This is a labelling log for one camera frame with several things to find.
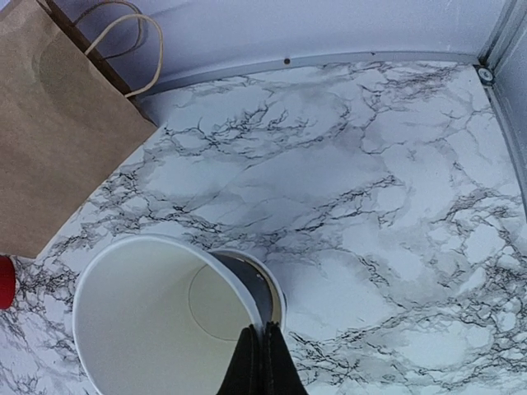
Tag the brown paper bag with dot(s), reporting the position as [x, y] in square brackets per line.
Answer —
[64, 127]

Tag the black paper coffee cup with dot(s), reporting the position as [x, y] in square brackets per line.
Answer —
[152, 315]

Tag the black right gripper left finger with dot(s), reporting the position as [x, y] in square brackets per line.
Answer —
[243, 373]

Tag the aluminium frame rail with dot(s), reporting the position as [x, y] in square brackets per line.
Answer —
[210, 40]

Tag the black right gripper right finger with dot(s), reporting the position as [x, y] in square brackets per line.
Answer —
[279, 372]

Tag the red cylindrical holder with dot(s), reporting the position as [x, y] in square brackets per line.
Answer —
[7, 282]

